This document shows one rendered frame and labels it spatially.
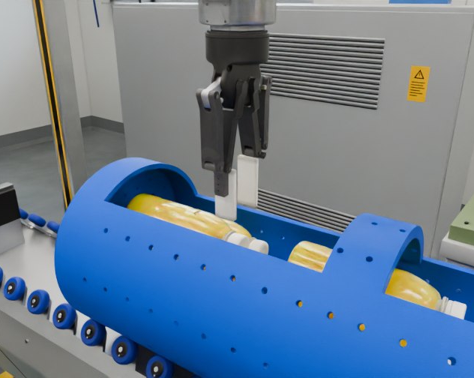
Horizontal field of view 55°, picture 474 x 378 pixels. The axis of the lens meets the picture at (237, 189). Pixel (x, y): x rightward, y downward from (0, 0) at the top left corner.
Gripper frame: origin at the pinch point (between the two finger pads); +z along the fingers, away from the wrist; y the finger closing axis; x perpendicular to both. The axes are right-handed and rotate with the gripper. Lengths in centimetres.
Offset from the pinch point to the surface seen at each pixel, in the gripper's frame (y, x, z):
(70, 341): 10.2, -27.9, 31.8
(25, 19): -250, -428, -2
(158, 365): 9.2, -7.9, 27.3
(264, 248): -6.7, 0.7, 12.1
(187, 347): 13.0, 1.4, 16.4
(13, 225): -4, -66, 26
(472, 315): -14.5, 29.7, 17.2
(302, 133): -160, -66, 40
